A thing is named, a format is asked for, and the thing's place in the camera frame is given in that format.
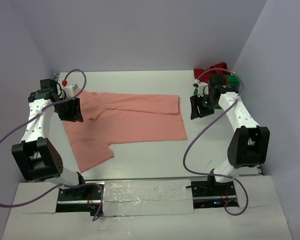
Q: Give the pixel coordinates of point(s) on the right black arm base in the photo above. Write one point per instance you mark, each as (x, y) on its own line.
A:
(206, 194)

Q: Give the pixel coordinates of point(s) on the white cardboard front panel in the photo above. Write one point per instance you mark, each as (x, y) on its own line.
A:
(263, 219)

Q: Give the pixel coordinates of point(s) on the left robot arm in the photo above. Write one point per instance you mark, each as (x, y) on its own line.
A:
(38, 160)

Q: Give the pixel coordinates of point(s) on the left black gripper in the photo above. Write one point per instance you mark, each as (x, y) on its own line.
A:
(75, 114)

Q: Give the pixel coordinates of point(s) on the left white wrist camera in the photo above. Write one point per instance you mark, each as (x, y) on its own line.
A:
(69, 90)

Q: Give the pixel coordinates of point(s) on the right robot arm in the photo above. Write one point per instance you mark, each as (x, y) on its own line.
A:
(249, 144)

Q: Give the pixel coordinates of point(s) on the red t shirt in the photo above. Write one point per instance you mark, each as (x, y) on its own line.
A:
(203, 75)

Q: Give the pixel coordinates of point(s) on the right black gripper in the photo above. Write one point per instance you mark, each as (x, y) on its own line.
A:
(195, 101)

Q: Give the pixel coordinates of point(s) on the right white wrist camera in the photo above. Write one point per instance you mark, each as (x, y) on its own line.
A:
(200, 88)

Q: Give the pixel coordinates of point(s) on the salmon pink t shirt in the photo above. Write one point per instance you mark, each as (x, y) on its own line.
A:
(117, 118)

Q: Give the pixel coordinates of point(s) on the green t shirt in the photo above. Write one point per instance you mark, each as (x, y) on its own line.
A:
(233, 80)

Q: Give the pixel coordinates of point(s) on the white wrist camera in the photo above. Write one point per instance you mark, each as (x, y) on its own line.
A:
(69, 90)
(200, 88)

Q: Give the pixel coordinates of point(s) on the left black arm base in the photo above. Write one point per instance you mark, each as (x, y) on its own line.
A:
(86, 199)

